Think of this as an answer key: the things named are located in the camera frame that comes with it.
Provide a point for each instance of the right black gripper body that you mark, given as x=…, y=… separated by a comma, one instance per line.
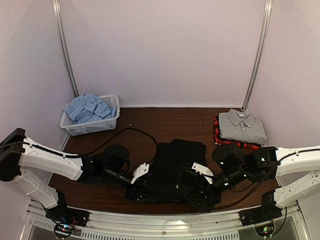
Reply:
x=238, y=176

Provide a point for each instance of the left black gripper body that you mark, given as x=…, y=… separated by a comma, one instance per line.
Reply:
x=111, y=174

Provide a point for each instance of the red black plaid shirt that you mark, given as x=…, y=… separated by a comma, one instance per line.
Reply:
x=220, y=141

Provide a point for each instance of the grey button shirt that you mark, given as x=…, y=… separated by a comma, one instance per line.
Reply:
x=242, y=127

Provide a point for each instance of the black long sleeve shirt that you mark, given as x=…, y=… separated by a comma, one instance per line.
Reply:
x=165, y=180

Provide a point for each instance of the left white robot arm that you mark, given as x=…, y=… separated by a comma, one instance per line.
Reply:
x=19, y=154

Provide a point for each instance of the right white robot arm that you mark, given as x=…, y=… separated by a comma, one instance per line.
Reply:
x=296, y=171

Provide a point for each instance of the white plastic basket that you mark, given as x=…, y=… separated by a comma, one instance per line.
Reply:
x=80, y=129

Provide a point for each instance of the light blue shirt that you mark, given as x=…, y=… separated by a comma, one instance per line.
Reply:
x=88, y=108

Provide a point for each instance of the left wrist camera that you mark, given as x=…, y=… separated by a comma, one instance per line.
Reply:
x=141, y=170

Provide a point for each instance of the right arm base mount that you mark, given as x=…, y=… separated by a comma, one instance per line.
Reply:
x=262, y=217

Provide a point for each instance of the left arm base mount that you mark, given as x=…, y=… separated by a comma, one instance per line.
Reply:
x=65, y=218

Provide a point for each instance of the right aluminium frame post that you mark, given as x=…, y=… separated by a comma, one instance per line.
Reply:
x=263, y=36

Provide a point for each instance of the aluminium frame post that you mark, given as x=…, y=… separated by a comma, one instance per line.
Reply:
x=64, y=48
x=263, y=36

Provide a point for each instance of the left aluminium frame post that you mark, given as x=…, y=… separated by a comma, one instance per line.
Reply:
x=64, y=48

